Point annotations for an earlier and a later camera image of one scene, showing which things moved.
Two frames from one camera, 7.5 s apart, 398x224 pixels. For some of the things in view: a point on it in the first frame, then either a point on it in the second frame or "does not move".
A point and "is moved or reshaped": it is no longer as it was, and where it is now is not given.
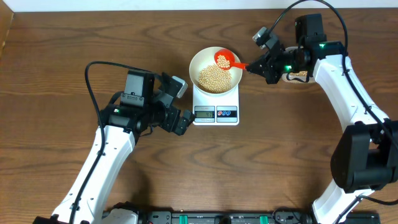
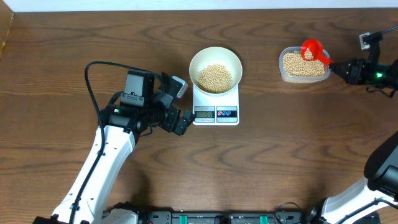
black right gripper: [272, 76] -> [356, 73]
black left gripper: [168, 125] does not move
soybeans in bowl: [214, 79] does not move
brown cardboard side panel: [6, 19] does not move
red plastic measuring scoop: [224, 59] is moved or reshaped
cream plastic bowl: [208, 77] does not move
